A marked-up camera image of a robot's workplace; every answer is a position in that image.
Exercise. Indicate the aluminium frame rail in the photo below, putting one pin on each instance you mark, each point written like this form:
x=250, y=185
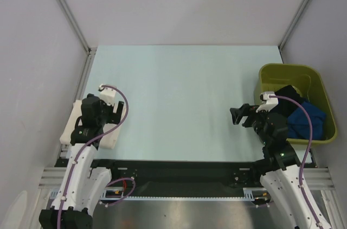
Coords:
x=316, y=178

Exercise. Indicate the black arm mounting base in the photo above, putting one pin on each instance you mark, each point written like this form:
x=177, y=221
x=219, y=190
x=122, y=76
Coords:
x=181, y=179

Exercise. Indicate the olive green plastic bin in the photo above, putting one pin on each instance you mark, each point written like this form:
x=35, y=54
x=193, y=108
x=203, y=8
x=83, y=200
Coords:
x=307, y=82

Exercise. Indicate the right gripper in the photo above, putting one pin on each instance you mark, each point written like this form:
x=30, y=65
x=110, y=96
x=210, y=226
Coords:
x=237, y=113

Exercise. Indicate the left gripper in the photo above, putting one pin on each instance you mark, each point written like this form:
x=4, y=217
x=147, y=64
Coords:
x=111, y=119

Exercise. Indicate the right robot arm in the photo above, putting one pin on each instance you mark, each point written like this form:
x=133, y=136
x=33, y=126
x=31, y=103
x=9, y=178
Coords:
x=280, y=171

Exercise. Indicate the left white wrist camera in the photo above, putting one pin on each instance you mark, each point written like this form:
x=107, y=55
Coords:
x=107, y=94

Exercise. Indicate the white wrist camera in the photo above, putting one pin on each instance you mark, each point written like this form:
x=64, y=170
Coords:
x=107, y=94
x=269, y=101

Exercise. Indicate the blue t shirt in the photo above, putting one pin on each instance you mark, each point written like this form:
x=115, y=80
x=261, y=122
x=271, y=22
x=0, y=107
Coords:
x=298, y=125

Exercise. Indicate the folded cream t shirt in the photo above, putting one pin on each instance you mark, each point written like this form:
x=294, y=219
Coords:
x=107, y=142

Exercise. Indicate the right aluminium corner post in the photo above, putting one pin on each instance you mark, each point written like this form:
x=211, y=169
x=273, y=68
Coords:
x=294, y=22

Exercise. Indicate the white slotted cable duct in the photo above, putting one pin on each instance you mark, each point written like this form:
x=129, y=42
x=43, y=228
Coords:
x=248, y=195

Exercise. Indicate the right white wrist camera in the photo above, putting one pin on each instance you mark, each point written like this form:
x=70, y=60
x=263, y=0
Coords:
x=269, y=101

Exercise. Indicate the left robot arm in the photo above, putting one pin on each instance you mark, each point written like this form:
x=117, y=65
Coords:
x=81, y=186

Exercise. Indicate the black t shirt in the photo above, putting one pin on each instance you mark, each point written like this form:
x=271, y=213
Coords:
x=285, y=107

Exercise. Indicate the aluminium corner post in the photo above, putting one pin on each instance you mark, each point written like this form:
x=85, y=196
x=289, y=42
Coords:
x=73, y=24
x=294, y=22

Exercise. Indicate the left aluminium corner post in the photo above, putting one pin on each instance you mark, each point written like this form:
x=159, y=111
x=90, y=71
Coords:
x=73, y=24

